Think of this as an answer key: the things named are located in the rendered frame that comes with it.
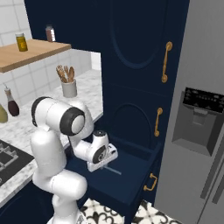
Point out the yellow oil jar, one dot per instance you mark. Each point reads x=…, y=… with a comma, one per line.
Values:
x=21, y=43

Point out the olive green bottle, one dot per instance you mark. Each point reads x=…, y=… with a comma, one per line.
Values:
x=2, y=114

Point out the tall navy cupboard door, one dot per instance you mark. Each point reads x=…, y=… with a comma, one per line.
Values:
x=137, y=38

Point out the short navy cupboard door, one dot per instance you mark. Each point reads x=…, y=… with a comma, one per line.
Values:
x=131, y=119

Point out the white utensil pot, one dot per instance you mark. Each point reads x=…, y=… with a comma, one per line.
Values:
x=69, y=89

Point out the wooden spoon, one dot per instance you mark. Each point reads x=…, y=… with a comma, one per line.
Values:
x=71, y=74

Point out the dark brown sauce bottle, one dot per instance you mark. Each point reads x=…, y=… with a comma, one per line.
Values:
x=12, y=105

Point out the navy base cupboard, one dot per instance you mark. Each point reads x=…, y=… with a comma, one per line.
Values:
x=20, y=207

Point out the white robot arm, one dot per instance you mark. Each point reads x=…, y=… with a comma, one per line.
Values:
x=48, y=151

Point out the wooden wall shelf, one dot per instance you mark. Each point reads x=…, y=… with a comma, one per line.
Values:
x=26, y=55

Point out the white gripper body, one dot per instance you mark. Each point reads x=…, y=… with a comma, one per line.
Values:
x=100, y=164

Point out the brown spice jar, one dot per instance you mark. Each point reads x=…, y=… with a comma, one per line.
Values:
x=50, y=34

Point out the black hob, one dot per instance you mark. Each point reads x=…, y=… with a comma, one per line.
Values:
x=11, y=162

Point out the navy blue open drawer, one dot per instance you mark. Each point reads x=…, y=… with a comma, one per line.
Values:
x=122, y=180

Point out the wooden slotted spatula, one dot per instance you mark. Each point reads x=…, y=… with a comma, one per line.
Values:
x=60, y=73

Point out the grey fridge with dispenser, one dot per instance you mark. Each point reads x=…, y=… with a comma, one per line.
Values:
x=192, y=110

